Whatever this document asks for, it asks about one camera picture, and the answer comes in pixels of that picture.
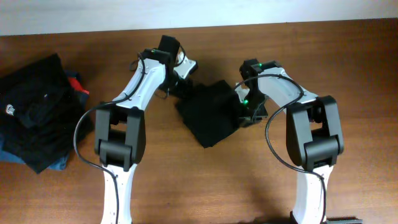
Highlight black polo shirt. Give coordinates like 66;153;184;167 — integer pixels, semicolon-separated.
176;80;243;148

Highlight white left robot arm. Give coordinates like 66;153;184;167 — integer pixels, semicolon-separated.
95;35;198;223

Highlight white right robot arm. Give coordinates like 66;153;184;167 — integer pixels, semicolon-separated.
239;58;345;223

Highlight red garment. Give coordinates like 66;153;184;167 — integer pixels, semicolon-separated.
68;77;90;95

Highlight black garment with logo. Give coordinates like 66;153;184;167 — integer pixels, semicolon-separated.
1;54;86;174

